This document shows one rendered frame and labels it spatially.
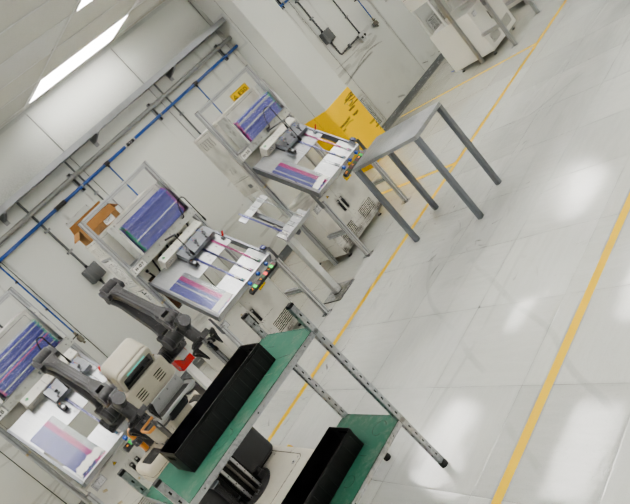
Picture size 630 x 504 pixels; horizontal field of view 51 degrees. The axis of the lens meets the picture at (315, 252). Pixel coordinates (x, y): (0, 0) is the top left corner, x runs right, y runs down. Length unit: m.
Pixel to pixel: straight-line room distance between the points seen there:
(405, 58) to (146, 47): 3.86
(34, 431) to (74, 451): 0.35
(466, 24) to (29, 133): 5.05
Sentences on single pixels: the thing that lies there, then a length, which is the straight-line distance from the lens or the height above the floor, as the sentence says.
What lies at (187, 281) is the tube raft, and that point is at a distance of 5.31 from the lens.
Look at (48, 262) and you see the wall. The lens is 6.74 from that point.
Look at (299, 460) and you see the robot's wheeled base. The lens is 3.64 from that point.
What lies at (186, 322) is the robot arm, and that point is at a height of 1.30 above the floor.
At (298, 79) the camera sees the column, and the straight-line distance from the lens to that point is 7.90.
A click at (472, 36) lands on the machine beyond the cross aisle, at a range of 8.57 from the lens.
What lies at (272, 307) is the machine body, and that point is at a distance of 5.61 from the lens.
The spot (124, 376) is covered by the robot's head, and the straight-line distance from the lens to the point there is 3.19.
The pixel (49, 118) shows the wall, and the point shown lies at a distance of 7.13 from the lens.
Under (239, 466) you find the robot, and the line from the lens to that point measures 3.73.
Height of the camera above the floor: 1.95
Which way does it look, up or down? 16 degrees down
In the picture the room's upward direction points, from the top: 43 degrees counter-clockwise
